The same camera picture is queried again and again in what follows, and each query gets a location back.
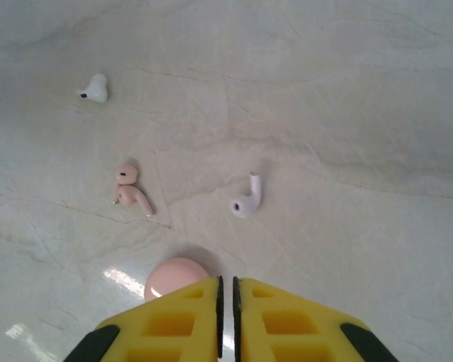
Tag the pink earbud charging case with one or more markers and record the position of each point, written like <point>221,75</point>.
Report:
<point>170,275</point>

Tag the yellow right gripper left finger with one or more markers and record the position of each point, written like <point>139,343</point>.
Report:
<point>207,320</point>

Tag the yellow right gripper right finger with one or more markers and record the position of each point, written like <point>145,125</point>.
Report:
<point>249,320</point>

